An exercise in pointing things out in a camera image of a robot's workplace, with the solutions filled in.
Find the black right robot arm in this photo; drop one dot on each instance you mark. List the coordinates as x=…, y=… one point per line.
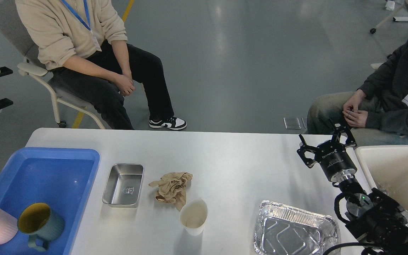
x=375, y=219

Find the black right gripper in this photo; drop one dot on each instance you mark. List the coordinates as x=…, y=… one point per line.
x=333, y=161

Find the white plastic bin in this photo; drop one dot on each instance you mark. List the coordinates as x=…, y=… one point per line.
x=386, y=168

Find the aluminium foil tray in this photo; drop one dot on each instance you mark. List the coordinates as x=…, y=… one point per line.
x=286, y=230

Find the grey office chair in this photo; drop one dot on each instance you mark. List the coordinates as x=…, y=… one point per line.
x=14, y=31

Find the person in dark hoodie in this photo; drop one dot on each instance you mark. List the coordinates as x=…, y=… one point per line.
x=377, y=112

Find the white paper cup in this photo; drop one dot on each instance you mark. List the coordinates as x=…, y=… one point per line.
x=193, y=216

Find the metal floor socket plate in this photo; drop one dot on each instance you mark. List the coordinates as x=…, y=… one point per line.
x=295, y=123

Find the blue plastic tray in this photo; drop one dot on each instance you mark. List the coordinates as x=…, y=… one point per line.
x=60, y=177

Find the teal mug yellow inside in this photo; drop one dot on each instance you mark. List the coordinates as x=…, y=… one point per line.
x=42, y=224

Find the stainless steel rectangular tin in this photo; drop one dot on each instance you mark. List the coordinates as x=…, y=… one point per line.
x=123, y=186

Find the person in beige sweater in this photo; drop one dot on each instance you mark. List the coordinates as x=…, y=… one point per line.
x=84, y=44

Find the crumpled brown paper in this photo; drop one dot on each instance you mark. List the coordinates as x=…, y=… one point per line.
x=172, y=188

